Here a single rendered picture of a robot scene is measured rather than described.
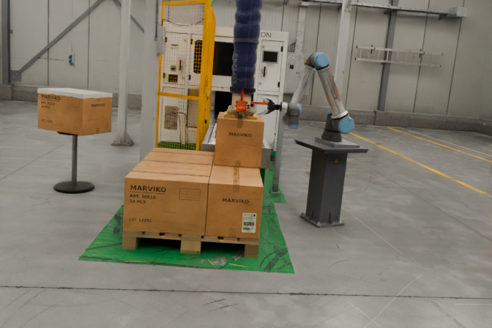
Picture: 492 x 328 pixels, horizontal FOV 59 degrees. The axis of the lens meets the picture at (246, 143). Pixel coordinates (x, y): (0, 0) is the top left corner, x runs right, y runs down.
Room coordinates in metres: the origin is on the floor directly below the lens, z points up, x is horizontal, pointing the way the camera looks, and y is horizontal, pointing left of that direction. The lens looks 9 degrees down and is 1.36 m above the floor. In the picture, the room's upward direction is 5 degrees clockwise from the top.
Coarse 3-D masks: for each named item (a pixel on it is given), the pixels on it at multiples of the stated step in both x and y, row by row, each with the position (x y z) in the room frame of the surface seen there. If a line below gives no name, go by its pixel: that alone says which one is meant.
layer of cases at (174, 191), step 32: (160, 160) 3.65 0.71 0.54; (192, 160) 3.75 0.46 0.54; (128, 192) 3.02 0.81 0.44; (160, 192) 3.03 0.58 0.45; (192, 192) 3.04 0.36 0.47; (224, 192) 3.05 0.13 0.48; (256, 192) 3.06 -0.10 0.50; (128, 224) 3.02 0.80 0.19; (160, 224) 3.03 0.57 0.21; (192, 224) 3.04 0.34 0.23; (224, 224) 3.05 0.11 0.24; (256, 224) 3.06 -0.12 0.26
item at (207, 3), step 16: (192, 0) 5.19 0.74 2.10; (208, 0) 5.04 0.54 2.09; (208, 16) 5.06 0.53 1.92; (208, 32) 5.07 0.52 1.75; (160, 64) 5.51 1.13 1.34; (176, 64) 5.34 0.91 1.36; (176, 96) 5.29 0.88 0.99; (192, 96) 5.16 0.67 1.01; (192, 128) 5.15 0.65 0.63; (176, 144) 5.29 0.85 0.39
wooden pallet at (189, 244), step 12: (132, 240) 3.02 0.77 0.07; (192, 240) 3.04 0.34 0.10; (204, 240) 3.04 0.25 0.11; (216, 240) 3.05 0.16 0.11; (228, 240) 3.05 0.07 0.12; (240, 240) 3.06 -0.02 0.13; (252, 240) 3.06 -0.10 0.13; (180, 252) 3.04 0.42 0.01; (192, 252) 3.04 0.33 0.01; (252, 252) 3.06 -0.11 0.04
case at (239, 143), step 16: (224, 112) 4.22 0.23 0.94; (224, 128) 3.64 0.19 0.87; (240, 128) 3.65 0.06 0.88; (256, 128) 3.65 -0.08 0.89; (224, 144) 3.64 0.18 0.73; (240, 144) 3.65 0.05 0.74; (256, 144) 3.65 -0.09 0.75; (224, 160) 3.64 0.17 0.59; (240, 160) 3.65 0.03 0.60; (256, 160) 3.65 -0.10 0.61
